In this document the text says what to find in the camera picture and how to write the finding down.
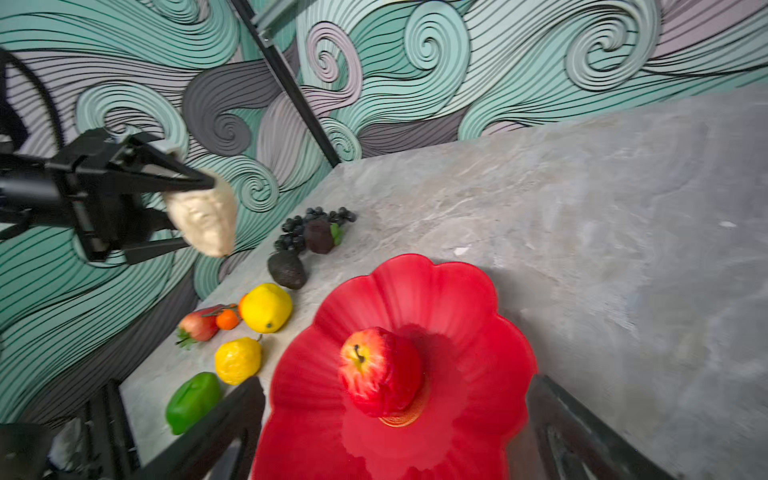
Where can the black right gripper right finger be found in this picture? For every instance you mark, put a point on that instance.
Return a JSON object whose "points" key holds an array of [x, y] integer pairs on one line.
{"points": [[573, 443]]}

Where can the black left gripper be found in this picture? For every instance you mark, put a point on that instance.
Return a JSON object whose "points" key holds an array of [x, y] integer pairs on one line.
{"points": [[94, 187]]}

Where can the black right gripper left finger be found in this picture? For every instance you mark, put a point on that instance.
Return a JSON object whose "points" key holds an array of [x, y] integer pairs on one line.
{"points": [[237, 418]]}

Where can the beige garlic bulb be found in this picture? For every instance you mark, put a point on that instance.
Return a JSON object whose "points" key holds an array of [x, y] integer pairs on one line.
{"points": [[206, 218]]}

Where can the large yellow lemon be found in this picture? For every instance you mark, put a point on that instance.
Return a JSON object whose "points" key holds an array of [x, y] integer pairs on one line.
{"points": [[266, 308]]}

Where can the red flower-shaped fruit bowl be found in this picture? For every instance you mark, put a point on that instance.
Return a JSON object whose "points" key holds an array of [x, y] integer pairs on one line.
{"points": [[478, 364]]}

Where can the red apple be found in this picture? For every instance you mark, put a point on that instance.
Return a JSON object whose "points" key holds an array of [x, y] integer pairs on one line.
{"points": [[383, 375]]}

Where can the green lime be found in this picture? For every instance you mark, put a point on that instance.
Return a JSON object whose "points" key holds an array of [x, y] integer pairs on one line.
{"points": [[192, 401]]}

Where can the small yellow lemon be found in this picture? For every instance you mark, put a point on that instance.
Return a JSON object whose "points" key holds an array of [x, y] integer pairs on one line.
{"points": [[238, 360]]}

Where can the small orange tangerine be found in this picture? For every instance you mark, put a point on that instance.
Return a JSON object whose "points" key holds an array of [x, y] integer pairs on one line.
{"points": [[227, 319]]}

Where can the red peach with leaf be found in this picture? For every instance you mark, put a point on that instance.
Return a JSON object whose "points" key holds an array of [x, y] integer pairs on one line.
{"points": [[198, 326]]}

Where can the black grape bunch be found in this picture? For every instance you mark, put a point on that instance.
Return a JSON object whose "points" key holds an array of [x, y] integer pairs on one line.
{"points": [[292, 229]]}

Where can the dark avocado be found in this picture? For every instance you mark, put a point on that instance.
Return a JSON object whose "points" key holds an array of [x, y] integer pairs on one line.
{"points": [[287, 270]]}

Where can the dark purple fig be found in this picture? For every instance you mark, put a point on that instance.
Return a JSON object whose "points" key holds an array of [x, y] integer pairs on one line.
{"points": [[322, 236]]}

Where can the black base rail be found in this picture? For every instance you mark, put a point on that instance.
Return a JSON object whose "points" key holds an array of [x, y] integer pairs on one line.
{"points": [[94, 443]]}

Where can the black frame post left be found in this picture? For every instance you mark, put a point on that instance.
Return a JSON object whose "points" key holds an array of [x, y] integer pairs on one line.
{"points": [[286, 79]]}

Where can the aluminium rail back wall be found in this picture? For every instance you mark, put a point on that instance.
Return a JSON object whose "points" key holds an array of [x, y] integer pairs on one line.
{"points": [[266, 19]]}

